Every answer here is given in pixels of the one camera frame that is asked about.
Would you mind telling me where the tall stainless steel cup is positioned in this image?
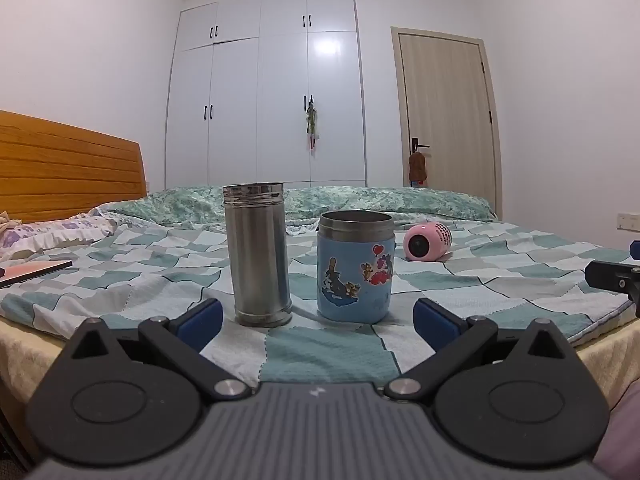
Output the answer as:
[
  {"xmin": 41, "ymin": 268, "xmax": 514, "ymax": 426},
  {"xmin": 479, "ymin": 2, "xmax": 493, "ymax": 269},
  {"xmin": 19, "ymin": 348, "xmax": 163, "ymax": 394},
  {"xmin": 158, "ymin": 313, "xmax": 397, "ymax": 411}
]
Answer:
[{"xmin": 223, "ymin": 183, "xmax": 294, "ymax": 329}]

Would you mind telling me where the hanging wardrobe ornament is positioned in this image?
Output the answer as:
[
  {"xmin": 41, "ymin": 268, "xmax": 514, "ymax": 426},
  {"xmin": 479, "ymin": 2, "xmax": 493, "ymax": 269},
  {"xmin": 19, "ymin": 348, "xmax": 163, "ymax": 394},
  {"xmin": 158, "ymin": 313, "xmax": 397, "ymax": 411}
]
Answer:
[{"xmin": 303, "ymin": 95, "xmax": 320, "ymax": 151}]

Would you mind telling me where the blue cartoon print cup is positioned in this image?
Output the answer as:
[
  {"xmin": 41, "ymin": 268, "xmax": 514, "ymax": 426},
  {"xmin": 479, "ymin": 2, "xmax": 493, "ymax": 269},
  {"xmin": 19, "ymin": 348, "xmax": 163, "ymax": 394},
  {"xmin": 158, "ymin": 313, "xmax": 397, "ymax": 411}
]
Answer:
[{"xmin": 316, "ymin": 210, "xmax": 396, "ymax": 325}]

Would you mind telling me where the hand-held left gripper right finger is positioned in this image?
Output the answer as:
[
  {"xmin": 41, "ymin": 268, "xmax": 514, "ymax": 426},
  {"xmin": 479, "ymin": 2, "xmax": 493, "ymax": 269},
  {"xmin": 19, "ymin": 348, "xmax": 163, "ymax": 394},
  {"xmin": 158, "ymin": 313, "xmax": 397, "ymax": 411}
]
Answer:
[{"xmin": 384, "ymin": 298, "xmax": 577, "ymax": 404}]

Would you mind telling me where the checked green white blanket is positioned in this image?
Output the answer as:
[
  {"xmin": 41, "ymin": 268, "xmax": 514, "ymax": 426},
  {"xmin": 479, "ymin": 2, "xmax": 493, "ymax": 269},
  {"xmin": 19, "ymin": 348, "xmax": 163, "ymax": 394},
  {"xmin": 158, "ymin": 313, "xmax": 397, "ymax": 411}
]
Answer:
[{"xmin": 0, "ymin": 219, "xmax": 637, "ymax": 385}]

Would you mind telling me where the light wooden door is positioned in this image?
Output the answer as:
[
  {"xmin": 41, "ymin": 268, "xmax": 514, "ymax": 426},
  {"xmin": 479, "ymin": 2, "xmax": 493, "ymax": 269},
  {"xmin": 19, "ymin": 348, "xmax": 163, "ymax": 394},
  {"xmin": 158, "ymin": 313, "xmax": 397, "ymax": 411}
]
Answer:
[{"xmin": 390, "ymin": 26, "xmax": 503, "ymax": 219}]

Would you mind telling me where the flat pink book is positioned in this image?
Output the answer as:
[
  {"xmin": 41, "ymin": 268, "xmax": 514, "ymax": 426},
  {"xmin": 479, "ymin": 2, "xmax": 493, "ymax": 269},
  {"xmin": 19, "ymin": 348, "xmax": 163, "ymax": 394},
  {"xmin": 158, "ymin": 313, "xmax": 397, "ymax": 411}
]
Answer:
[{"xmin": 0, "ymin": 259, "xmax": 74, "ymax": 290}]

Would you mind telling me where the white wardrobe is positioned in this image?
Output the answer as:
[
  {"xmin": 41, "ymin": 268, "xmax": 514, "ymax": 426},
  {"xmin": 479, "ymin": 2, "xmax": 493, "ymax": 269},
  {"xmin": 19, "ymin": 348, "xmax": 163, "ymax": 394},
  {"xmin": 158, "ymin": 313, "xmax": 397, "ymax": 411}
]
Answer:
[{"xmin": 164, "ymin": 0, "xmax": 369, "ymax": 192}]

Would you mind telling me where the wooden headboard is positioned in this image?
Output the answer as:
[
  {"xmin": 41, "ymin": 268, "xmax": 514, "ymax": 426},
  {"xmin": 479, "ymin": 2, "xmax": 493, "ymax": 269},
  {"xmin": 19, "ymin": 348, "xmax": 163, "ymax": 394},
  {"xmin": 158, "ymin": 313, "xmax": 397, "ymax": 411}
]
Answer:
[{"xmin": 0, "ymin": 110, "xmax": 148, "ymax": 224}]

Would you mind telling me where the purple floral pillow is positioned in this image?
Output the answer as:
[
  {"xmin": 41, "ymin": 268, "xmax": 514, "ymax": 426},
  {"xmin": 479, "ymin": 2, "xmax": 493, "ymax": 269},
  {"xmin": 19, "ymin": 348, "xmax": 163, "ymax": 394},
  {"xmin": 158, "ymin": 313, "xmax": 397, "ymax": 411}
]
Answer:
[{"xmin": 0, "ymin": 210, "xmax": 119, "ymax": 262}]

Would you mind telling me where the cream bed sheet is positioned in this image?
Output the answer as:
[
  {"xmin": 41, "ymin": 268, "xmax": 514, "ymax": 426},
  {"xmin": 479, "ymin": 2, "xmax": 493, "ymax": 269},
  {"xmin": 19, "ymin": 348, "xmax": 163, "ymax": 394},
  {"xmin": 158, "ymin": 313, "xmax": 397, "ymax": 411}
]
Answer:
[{"xmin": 0, "ymin": 304, "xmax": 640, "ymax": 461}]

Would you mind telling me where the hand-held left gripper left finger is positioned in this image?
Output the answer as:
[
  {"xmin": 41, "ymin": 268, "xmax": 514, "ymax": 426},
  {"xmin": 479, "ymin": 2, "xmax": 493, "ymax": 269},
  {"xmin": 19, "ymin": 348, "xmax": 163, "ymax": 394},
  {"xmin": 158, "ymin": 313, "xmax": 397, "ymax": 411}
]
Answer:
[{"xmin": 64, "ymin": 298, "xmax": 252, "ymax": 404}]

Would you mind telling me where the pink cloth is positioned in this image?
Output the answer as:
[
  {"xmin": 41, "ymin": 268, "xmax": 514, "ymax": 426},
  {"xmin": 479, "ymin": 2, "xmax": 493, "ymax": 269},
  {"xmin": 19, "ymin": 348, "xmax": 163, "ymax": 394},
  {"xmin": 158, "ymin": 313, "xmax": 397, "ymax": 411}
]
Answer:
[{"xmin": 602, "ymin": 391, "xmax": 640, "ymax": 480}]

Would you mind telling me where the brown hanging bag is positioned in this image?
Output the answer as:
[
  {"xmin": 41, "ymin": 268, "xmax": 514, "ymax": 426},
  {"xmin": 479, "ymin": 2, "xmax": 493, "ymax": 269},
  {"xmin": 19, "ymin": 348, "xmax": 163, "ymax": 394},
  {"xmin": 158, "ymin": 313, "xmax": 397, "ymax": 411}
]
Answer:
[{"xmin": 408, "ymin": 151, "xmax": 428, "ymax": 189}]

